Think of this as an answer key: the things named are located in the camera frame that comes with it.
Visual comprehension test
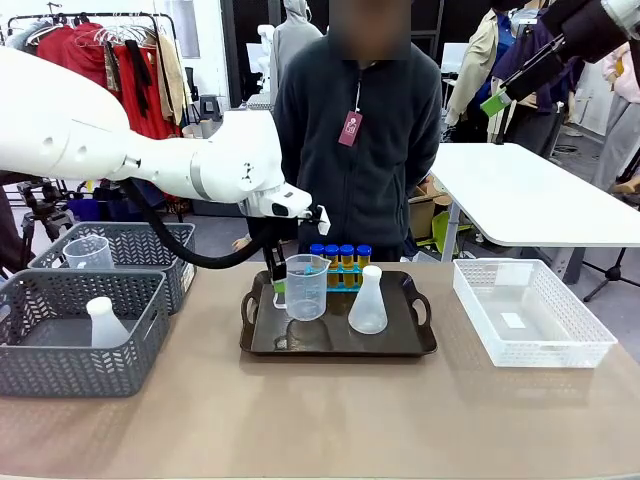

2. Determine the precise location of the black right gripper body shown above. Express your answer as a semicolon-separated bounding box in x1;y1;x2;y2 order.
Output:
541;0;630;65

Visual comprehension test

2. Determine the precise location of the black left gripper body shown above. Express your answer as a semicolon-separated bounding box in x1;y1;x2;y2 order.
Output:
247;215;300;266

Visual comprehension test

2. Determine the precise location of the clear plastic measuring beaker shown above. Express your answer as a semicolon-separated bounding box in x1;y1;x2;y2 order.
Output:
272;253;332;323
62;234;116;270

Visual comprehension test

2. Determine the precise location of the translucent plastic conical flask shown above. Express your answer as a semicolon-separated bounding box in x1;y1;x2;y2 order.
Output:
347;264;390;335
85;296;133;349

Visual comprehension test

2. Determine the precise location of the mannequin in purple jacket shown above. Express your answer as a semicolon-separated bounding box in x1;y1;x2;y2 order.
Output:
492;3;589;157

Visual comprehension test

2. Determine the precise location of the mannequin in beige coat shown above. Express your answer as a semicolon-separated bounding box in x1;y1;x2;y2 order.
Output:
445;5;517;144

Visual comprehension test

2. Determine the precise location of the blue test tube rack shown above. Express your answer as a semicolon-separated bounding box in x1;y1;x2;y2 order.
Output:
304;263;363;292

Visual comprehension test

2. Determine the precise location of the mannequin in pink top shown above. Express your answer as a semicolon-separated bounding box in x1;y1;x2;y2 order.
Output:
591;40;640;192

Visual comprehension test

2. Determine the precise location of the white table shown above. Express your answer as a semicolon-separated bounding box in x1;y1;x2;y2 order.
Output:
428;142;640;284

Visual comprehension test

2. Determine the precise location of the person in dark fleece jacket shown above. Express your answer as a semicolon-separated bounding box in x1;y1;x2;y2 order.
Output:
272;0;444;263

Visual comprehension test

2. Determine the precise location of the grey plastic basket with label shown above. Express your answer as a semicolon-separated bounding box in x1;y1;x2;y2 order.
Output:
27;221;198;317

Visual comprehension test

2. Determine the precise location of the maroon hanging tag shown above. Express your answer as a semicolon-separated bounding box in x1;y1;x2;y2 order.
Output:
337;111;364;148

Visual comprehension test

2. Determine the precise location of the dark brown plastic tray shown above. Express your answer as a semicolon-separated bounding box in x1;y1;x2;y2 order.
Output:
239;270;439;358

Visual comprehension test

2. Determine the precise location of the grey plastic stool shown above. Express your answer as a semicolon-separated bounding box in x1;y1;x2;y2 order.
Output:
198;94;222;122

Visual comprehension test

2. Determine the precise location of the cardboard box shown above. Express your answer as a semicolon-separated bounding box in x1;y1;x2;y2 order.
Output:
407;175;452;242

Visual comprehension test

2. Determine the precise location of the green plastic object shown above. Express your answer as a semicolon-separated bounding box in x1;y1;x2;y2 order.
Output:
431;210;474;254

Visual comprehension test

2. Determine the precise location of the red hanging dress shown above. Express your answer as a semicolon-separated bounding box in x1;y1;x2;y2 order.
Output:
106;42;182;142

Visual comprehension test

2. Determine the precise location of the beige hanging garment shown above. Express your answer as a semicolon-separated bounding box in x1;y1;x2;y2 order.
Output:
153;31;194;126

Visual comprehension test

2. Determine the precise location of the mannequin in grey hoodie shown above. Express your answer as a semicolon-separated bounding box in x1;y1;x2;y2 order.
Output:
269;0;324;97

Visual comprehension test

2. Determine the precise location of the black hanging scarf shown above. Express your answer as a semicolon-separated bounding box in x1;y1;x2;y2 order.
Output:
124;39;154;119

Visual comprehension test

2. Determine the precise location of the black stand tripod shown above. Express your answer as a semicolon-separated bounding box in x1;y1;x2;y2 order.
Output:
582;246;640;303

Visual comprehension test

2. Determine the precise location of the large grey plastic basket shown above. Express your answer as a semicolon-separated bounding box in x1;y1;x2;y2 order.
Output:
0;269;171;399

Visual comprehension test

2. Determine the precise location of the black clothes rack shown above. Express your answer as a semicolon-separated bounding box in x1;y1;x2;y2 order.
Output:
7;12;184;222

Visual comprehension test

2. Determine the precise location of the red hanging jacket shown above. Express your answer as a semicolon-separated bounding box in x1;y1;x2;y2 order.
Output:
36;23;117;99

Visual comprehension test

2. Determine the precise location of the white plastic basket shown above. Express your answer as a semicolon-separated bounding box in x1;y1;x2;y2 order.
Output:
452;258;620;369

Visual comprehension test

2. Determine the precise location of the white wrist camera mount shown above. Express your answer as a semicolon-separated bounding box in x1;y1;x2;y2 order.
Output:
298;203;332;237

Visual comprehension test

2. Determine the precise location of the black camera tripod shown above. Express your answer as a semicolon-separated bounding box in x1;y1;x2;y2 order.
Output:
16;180;77;262

